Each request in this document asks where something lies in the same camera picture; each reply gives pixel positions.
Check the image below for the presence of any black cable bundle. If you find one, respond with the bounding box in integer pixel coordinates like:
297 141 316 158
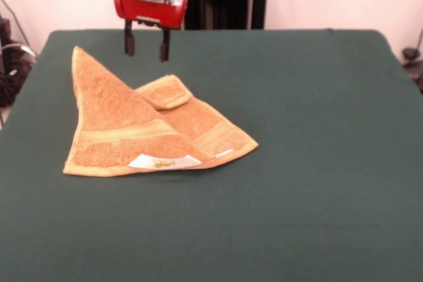
0 41 38 108

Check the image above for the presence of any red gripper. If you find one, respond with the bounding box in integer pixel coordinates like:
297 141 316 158
113 0 189 62

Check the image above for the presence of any dark green table cloth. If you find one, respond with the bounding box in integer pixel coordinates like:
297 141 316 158
0 29 423 282

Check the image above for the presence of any orange terry towel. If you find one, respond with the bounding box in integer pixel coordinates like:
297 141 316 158
62 46 259 178

